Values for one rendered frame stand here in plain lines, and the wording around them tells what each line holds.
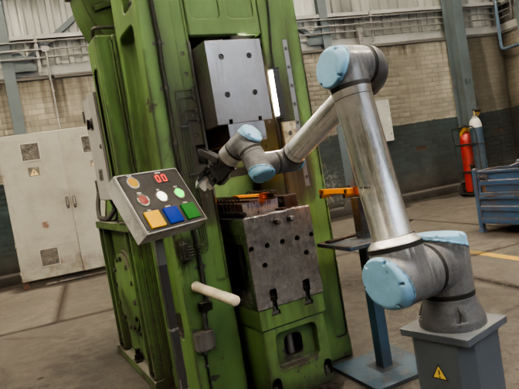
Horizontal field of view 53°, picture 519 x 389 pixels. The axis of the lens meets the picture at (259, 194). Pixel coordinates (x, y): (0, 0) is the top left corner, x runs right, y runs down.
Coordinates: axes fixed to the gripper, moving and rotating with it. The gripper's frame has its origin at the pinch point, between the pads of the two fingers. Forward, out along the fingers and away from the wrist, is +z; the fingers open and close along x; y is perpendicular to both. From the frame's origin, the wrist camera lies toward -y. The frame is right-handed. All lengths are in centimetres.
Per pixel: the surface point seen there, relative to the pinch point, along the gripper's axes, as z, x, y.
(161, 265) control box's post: 31.3, -11.1, 17.8
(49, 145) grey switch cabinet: 395, 248, -317
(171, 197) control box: 11.1, -5.9, -2.0
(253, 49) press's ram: -31, 54, -52
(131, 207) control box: 11.3, -26.9, -1.6
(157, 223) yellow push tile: 10.3, -20.4, 8.1
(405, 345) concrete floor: 31, 115, 111
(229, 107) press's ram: -11, 38, -32
